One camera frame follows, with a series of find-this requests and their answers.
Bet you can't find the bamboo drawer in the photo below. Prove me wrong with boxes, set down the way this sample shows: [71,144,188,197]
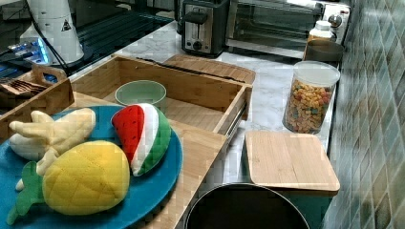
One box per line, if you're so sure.
[72,55,253,137]

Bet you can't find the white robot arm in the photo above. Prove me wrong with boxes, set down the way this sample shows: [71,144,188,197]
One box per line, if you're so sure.
[20,0,90,69]

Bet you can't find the bamboo cutting board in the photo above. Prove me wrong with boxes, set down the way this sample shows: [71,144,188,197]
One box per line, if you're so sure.
[164,54,256,84]

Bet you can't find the plush watermelon slice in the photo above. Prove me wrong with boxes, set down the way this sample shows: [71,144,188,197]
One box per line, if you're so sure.
[111,103,172,177]

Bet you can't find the light green bowl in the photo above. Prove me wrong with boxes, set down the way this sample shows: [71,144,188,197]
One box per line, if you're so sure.
[115,80,167,112]

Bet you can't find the black stainless toaster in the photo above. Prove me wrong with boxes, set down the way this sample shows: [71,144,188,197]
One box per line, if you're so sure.
[181,0,230,57]

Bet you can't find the large black pot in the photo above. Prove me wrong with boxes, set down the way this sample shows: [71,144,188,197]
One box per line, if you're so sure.
[184,183,309,229]

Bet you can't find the teal box with bamboo lid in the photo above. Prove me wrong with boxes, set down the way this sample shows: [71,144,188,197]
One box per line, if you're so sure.
[242,131,340,229]

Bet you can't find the clear cereal jar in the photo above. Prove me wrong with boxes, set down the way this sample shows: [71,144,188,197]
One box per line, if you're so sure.
[283,61,340,134]

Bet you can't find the silver toaster oven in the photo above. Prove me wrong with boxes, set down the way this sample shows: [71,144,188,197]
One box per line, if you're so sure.
[225,0,351,58]

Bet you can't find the plush yellow pineapple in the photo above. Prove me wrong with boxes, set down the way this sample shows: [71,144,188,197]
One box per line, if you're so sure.
[7,140,130,225]

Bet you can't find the black cylindrical cup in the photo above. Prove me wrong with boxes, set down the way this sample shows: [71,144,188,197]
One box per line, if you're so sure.
[304,39,344,62]

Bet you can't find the white capped spice bottle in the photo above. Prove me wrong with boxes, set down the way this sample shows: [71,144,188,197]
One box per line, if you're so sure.
[308,20,333,41]

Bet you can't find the bamboo organizer cabinet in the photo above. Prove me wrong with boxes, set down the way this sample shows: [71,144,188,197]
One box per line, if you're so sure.
[0,63,229,229]

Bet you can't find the plush cream garlic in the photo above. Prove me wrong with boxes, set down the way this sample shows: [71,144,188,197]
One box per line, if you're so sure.
[9,108,96,176]

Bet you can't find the tea bag box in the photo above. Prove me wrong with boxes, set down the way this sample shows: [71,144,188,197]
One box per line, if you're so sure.
[1,79,46,97]

